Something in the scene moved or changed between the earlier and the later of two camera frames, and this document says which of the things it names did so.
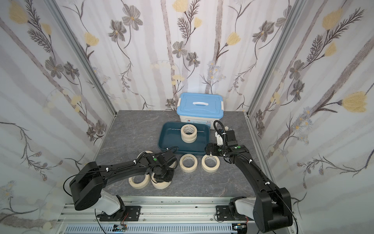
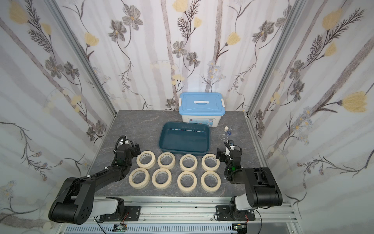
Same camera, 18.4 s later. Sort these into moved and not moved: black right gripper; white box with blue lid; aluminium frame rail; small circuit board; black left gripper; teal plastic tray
Moved: black left gripper; black right gripper
Not moved: aluminium frame rail; small circuit board; white box with blue lid; teal plastic tray
